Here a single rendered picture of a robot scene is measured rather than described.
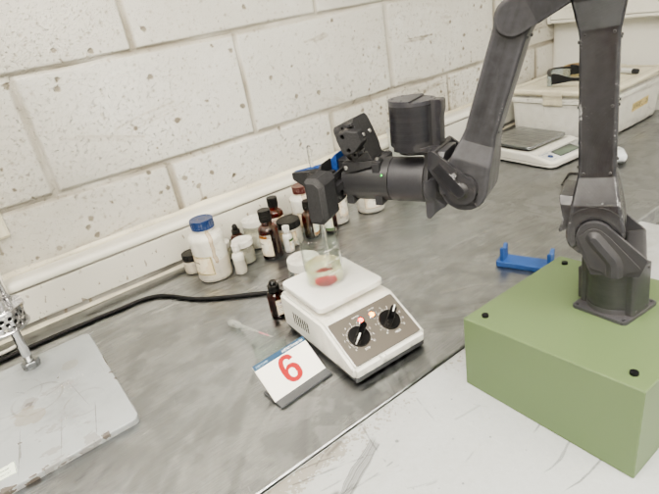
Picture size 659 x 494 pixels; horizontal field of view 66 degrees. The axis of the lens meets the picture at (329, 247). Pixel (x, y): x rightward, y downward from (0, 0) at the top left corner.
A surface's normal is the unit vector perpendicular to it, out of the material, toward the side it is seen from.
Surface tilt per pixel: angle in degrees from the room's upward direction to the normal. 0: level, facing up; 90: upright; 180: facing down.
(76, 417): 0
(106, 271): 90
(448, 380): 0
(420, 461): 0
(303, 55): 90
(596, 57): 87
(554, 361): 90
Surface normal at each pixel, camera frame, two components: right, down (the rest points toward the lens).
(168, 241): 0.59, 0.26
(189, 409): -0.16, -0.89
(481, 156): -0.35, -0.07
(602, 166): -0.47, 0.41
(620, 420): -0.79, 0.38
